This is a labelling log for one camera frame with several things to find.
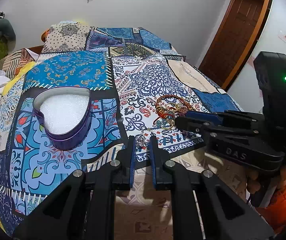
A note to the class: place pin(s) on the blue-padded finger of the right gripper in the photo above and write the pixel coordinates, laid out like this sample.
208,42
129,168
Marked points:
202,117

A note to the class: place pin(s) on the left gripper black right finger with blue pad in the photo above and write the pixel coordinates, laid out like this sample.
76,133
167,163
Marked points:
203,206

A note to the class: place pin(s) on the brown wooden door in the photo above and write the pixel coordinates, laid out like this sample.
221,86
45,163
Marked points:
234,40

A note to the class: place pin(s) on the hand in orange sleeve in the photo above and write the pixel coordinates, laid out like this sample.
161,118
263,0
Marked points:
253,184

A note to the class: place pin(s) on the pile of clothes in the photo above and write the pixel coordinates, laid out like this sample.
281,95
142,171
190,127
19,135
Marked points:
7,33

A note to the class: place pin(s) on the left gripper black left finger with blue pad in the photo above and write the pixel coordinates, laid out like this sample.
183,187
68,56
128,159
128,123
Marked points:
82,206

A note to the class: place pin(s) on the white wardrobe with hearts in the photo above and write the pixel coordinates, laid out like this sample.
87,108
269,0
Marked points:
245,89

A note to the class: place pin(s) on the striped orange brown blanket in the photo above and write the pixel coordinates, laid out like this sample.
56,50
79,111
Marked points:
14,62

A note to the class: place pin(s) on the blue patchwork patterned bedspread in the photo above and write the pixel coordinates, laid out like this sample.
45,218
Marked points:
129,71

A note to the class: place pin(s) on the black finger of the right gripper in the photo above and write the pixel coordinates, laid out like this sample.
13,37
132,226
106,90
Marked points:
185,124

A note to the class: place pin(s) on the purple heart-shaped tin box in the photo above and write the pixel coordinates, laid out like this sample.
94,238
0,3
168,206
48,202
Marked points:
65,114

